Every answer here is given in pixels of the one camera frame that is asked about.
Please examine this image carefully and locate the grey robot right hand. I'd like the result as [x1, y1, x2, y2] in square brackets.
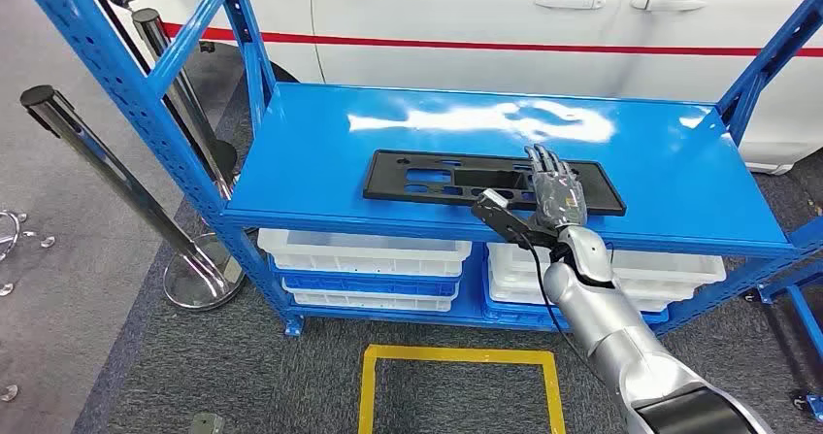
[523, 144, 590, 234]

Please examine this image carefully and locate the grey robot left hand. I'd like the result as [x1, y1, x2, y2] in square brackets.
[189, 413, 226, 434]

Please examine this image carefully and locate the black plastic panel part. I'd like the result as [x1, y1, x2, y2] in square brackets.
[362, 149, 628, 218]

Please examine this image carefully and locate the white plastic bin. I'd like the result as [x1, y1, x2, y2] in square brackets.
[486, 242, 728, 285]
[487, 263, 697, 315]
[256, 228, 474, 279]
[282, 280, 460, 314]

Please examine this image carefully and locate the yellow floor tape square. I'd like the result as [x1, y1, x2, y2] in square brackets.
[357, 344, 568, 434]

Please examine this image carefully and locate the white car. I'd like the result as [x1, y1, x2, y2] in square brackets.
[96, 0, 823, 177]

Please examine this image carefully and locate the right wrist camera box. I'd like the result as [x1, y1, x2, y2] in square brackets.
[471, 188, 525, 240]

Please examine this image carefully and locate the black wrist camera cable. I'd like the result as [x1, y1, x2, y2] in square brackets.
[517, 231, 609, 384]

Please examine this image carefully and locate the chrome stanchion post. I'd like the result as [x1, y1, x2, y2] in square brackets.
[18, 84, 247, 312]
[131, 7, 241, 202]

